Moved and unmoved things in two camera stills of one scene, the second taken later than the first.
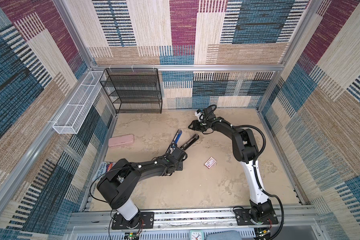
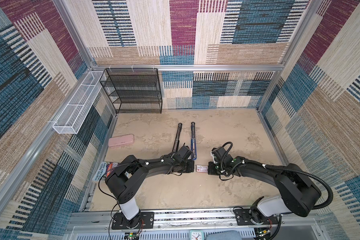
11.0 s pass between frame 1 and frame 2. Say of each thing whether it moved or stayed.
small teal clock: stayed
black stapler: moved
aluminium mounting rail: stayed
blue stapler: moved
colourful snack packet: stayed
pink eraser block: stayed
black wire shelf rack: stayed
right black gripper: moved
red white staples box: moved
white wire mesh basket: stayed
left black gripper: moved
